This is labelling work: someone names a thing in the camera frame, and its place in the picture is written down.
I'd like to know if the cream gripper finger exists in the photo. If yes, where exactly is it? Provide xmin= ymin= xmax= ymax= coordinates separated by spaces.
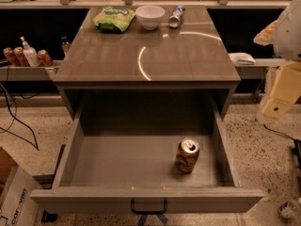
xmin=253 ymin=21 xmax=277 ymax=46
xmin=256 ymin=61 xmax=301 ymax=123

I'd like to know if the orange soda can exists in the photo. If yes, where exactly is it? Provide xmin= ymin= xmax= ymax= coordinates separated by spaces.
xmin=175 ymin=137 xmax=199 ymax=173

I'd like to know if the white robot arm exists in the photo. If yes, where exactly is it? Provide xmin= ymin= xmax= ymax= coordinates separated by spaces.
xmin=253 ymin=0 xmax=301 ymax=123

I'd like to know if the grey cabinet counter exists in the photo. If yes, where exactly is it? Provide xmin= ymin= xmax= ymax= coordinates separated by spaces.
xmin=54 ymin=6 xmax=240 ymax=115

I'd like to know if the blue silver can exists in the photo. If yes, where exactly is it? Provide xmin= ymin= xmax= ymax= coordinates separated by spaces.
xmin=168 ymin=6 xmax=185 ymax=28

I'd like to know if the open grey top drawer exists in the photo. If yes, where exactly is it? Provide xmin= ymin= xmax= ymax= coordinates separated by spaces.
xmin=31 ymin=90 xmax=263 ymax=214

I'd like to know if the red can right of bottle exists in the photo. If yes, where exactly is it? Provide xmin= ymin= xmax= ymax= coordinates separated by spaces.
xmin=38 ymin=50 xmax=54 ymax=67

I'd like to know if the red can far left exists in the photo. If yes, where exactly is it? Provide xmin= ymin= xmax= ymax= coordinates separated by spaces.
xmin=3 ymin=47 xmax=20 ymax=66

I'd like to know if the white folded cloth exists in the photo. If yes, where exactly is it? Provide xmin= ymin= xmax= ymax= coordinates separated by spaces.
xmin=229 ymin=53 xmax=256 ymax=65

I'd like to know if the grey side shelf right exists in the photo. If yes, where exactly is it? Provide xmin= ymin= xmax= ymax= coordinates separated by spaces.
xmin=235 ymin=58 xmax=285 ymax=79

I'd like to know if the grey side shelf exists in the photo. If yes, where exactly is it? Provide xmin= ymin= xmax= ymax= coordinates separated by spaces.
xmin=235 ymin=58 xmax=285 ymax=79
xmin=0 ymin=60 xmax=61 ymax=82

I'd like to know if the white bowl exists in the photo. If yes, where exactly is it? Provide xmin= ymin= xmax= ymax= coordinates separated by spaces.
xmin=135 ymin=6 xmax=166 ymax=30

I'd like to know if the crumpled clear plastic cup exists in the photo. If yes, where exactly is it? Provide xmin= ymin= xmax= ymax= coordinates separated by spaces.
xmin=277 ymin=198 xmax=301 ymax=219

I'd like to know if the green chip bag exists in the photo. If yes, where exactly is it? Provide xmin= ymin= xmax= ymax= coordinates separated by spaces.
xmin=93 ymin=6 xmax=135 ymax=33

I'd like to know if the small dark glass bottle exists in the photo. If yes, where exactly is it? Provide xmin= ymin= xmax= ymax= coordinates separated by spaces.
xmin=61 ymin=37 xmax=71 ymax=55

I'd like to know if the white soap pump bottle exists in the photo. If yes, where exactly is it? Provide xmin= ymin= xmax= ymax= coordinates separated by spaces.
xmin=21 ymin=37 xmax=40 ymax=67

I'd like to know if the grey side shelf left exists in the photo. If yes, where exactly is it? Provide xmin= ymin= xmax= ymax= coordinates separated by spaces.
xmin=0 ymin=60 xmax=61 ymax=82

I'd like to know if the small black floor object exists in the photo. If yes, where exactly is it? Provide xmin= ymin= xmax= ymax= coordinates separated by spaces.
xmin=41 ymin=211 xmax=58 ymax=223

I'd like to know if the cardboard box with print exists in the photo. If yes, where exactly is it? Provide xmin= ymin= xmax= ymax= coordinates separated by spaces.
xmin=0 ymin=148 xmax=40 ymax=226

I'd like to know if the black floor cable right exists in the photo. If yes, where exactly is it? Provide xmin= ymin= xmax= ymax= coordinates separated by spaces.
xmin=262 ymin=123 xmax=301 ymax=162

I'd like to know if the black floor cable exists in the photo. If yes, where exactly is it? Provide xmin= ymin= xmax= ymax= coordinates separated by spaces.
xmin=262 ymin=123 xmax=301 ymax=162
xmin=0 ymin=82 xmax=40 ymax=152

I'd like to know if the black drawer handle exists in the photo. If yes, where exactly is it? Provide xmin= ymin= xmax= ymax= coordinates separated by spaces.
xmin=130 ymin=200 xmax=167 ymax=215

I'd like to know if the black floor cable left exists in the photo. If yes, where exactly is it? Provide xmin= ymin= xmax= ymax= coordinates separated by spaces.
xmin=0 ymin=82 xmax=40 ymax=152

